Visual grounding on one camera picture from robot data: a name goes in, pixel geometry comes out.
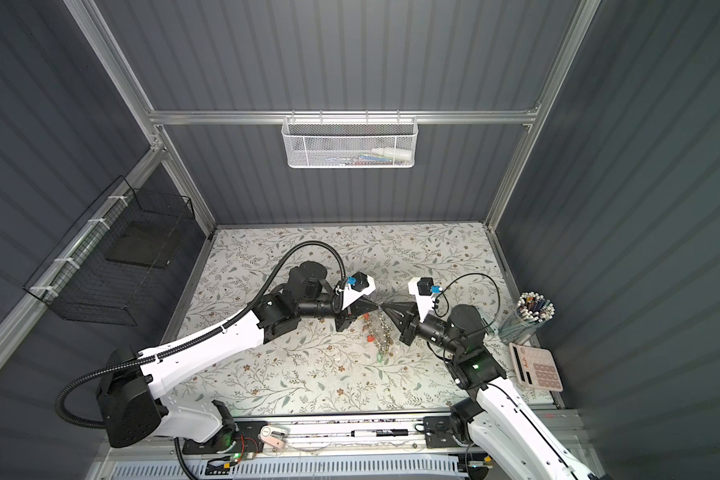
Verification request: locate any large keyring with coloured keys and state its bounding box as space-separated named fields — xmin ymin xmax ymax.
xmin=361 ymin=310 xmax=395 ymax=364

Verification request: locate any black marker pen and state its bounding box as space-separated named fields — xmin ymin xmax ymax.
xmin=350 ymin=429 xmax=409 ymax=438

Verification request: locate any white bottle in basket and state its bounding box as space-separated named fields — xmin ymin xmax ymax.
xmin=371 ymin=147 xmax=414 ymax=164

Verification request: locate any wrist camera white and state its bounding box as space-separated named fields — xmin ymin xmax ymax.
xmin=339 ymin=271 xmax=376 ymax=310
xmin=408 ymin=277 xmax=441 ymax=322

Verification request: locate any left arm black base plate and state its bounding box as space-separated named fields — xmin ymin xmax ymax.
xmin=181 ymin=421 xmax=268 ymax=455

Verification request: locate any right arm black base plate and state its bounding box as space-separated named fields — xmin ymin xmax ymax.
xmin=422 ymin=413 xmax=507 ymax=449

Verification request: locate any black wire mesh basket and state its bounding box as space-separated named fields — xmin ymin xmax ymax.
xmin=24 ymin=182 xmax=197 ymax=326

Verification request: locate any black corrugated cable hose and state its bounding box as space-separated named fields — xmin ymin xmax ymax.
xmin=53 ymin=239 xmax=347 ymax=430

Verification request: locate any pink calculator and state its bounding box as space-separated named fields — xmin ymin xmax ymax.
xmin=509 ymin=343 xmax=564 ymax=392

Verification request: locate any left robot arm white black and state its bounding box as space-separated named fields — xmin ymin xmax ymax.
xmin=97 ymin=261 xmax=376 ymax=448

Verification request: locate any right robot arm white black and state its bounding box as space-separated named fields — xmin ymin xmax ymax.
xmin=380 ymin=302 xmax=598 ymax=479

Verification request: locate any white wire mesh basket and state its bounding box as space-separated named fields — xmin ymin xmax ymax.
xmin=281 ymin=119 xmax=419 ymax=169

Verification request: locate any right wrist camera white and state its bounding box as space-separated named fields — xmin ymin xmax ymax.
xmin=408 ymin=277 xmax=441 ymax=322

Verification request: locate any clear cup of pens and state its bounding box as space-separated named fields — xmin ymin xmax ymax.
xmin=498 ymin=292 xmax=556 ymax=344

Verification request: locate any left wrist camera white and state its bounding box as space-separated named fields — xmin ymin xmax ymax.
xmin=339 ymin=271 xmax=376 ymax=310

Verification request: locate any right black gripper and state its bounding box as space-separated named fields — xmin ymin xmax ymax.
xmin=383 ymin=301 xmax=462 ymax=359

